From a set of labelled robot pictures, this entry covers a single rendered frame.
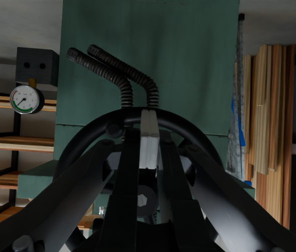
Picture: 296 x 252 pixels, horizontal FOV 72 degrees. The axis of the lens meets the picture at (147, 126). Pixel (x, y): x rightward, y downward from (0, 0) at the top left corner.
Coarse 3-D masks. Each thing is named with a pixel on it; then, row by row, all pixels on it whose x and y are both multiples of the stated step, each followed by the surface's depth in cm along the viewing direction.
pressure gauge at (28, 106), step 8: (32, 80) 45; (16, 88) 43; (24, 88) 43; (32, 88) 43; (16, 96) 43; (24, 96) 43; (32, 96) 43; (40, 96) 44; (16, 104) 43; (24, 104) 43; (32, 104) 43; (40, 104) 44; (24, 112) 43; (32, 112) 44
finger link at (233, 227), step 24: (192, 144) 15; (216, 168) 12; (192, 192) 13; (216, 192) 11; (240, 192) 10; (216, 216) 11; (240, 216) 9; (264, 216) 9; (240, 240) 9; (264, 240) 8; (288, 240) 8
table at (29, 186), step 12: (36, 168) 56; (48, 168) 57; (24, 180) 50; (36, 180) 50; (48, 180) 50; (108, 180) 50; (240, 180) 59; (24, 192) 50; (36, 192) 50; (252, 192) 52; (96, 204) 41
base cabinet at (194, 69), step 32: (64, 0) 49; (96, 0) 49; (128, 0) 50; (160, 0) 50; (192, 0) 50; (224, 0) 51; (64, 32) 50; (96, 32) 50; (128, 32) 50; (160, 32) 50; (192, 32) 50; (224, 32) 51; (64, 64) 50; (128, 64) 50; (160, 64) 50; (192, 64) 51; (224, 64) 51; (64, 96) 50; (96, 96) 50; (160, 96) 51; (192, 96) 51; (224, 96) 51; (160, 128) 51; (224, 128) 51
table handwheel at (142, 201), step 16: (112, 112) 32; (128, 112) 32; (160, 112) 32; (96, 128) 32; (176, 128) 32; (192, 128) 32; (80, 144) 32; (208, 144) 32; (64, 160) 31; (144, 176) 33; (144, 192) 31; (144, 208) 31; (208, 224) 33; (80, 240) 32
